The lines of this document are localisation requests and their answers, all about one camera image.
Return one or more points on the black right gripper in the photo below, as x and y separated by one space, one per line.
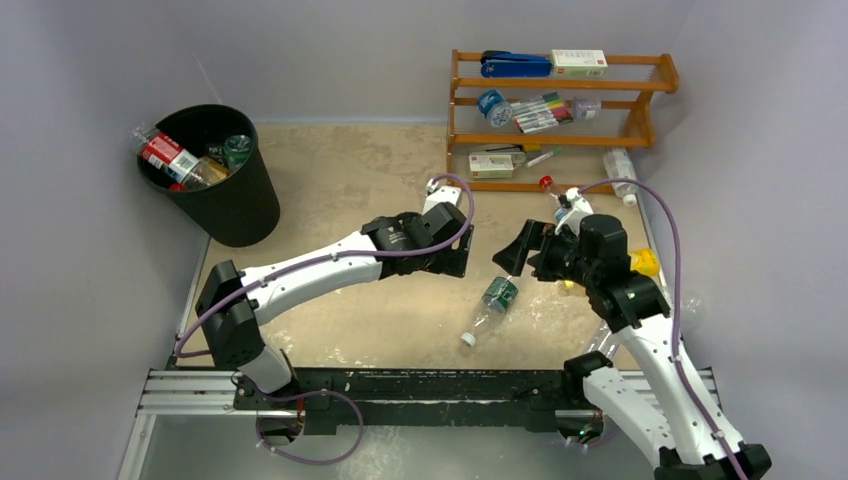
539 251

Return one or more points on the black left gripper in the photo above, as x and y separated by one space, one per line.
452 261

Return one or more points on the dark green label bottle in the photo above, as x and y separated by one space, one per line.
492 309

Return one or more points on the green label plastic bottle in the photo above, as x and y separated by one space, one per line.
237 149

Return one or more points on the red gold label bottle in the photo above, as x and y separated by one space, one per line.
207 173

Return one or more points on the red white label bottle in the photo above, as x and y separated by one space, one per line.
166 155

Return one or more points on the clear bottle under right arm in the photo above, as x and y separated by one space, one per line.
603 341

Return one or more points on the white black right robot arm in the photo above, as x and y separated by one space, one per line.
684 434

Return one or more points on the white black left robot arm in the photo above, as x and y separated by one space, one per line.
234 304

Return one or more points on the black plastic waste bin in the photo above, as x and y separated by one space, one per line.
242 209

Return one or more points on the white green stapler box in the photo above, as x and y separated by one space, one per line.
492 165

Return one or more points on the green white marker pen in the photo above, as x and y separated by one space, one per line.
542 157

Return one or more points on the yellow lemon drink bottle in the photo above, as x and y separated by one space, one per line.
643 261

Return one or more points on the orange wooden shelf rack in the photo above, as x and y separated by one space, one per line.
624 120

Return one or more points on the white label bottle by shelf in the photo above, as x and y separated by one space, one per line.
618 165

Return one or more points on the pack of coloured markers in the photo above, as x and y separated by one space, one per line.
540 113

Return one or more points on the small clear jar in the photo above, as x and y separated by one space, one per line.
585 108

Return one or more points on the blue stapler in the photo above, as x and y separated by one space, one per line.
505 64

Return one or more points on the white green box top shelf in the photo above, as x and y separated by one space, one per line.
578 63

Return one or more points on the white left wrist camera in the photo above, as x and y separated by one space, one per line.
437 193

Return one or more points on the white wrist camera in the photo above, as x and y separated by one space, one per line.
437 193
573 207

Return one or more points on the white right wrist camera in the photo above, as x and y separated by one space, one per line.
573 207

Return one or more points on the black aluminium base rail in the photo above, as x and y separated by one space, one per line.
326 399

